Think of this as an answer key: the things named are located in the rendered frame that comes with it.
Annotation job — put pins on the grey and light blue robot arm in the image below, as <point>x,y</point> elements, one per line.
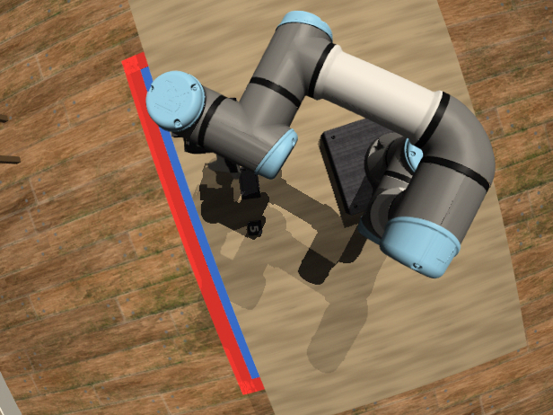
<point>429,218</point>

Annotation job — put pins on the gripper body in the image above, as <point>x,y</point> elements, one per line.
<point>192,148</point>

